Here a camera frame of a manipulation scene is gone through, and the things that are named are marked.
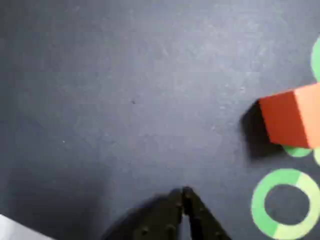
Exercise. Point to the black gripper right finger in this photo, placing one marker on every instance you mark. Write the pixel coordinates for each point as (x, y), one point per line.
(200, 225)

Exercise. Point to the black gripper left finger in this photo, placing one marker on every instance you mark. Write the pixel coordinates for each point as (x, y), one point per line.
(155, 220)

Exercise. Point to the orange wooden block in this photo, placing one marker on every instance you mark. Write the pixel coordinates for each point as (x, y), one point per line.
(287, 120)

